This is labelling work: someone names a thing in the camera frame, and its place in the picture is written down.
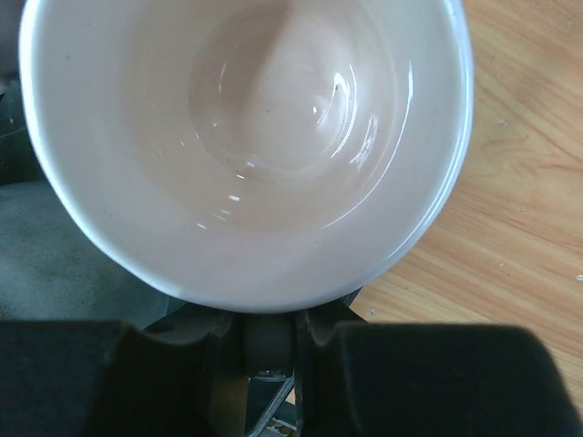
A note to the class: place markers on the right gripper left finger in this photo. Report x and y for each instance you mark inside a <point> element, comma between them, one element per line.
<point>104,378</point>

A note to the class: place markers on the pink ceramic mug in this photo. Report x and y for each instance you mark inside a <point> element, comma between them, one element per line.
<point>260,157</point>

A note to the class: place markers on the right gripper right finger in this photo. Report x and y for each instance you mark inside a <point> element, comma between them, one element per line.
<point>355,378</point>

